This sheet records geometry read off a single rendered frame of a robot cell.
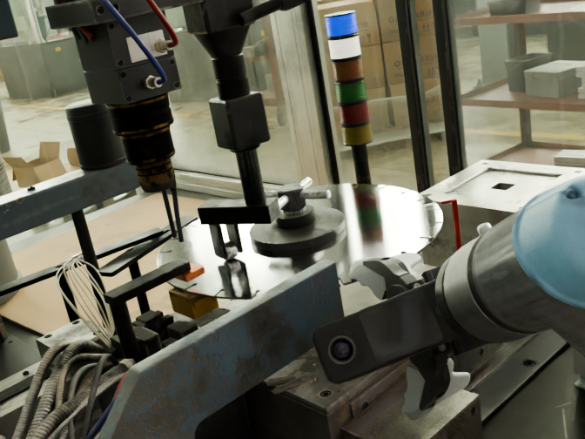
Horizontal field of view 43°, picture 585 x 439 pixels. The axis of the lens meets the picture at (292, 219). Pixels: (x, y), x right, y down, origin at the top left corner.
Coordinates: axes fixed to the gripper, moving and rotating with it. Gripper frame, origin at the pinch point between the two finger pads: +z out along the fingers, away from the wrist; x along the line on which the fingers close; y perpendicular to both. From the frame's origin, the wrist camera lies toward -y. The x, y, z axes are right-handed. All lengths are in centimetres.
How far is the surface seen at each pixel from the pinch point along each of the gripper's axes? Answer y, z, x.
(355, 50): 21.0, 20.4, 39.9
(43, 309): -30, 64, 27
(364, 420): -2.8, 2.6, -6.4
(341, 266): 0.1, 1.0, 8.1
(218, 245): -9.5, 8.3, 15.6
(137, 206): -5, 102, 52
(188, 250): -11.6, 15.3, 17.6
